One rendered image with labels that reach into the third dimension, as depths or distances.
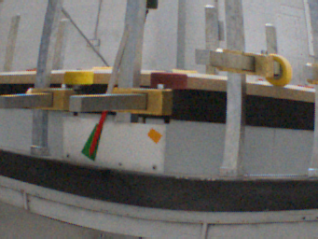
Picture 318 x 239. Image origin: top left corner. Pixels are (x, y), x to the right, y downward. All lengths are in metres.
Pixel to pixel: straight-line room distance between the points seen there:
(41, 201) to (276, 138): 0.62
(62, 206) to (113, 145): 0.25
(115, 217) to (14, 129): 0.52
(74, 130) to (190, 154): 0.29
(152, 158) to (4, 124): 0.65
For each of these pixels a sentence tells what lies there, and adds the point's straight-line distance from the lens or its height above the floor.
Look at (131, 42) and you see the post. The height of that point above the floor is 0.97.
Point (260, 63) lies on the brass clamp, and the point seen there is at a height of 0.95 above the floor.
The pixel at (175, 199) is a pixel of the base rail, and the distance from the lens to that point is 2.26.
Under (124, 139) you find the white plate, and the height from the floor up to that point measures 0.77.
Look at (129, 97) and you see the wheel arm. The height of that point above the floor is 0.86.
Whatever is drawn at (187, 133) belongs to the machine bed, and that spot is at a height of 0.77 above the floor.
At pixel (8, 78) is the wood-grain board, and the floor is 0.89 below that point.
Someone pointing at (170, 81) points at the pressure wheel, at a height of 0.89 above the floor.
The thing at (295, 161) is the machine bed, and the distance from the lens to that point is 2.40.
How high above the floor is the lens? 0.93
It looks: 3 degrees down
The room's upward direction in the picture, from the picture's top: 3 degrees clockwise
